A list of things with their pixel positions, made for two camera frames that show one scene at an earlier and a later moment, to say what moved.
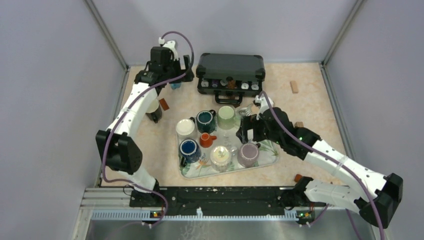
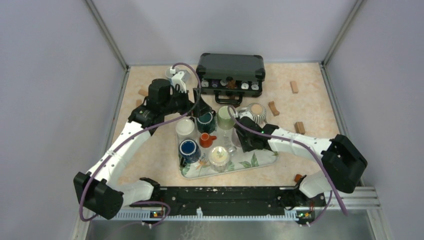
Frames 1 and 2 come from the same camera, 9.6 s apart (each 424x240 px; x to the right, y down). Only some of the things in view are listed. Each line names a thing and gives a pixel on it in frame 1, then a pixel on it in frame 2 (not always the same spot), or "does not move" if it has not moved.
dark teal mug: (205, 121) does not move
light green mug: (226, 119) does not move
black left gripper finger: (189, 75) → (200, 106)
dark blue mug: (189, 151) does not move
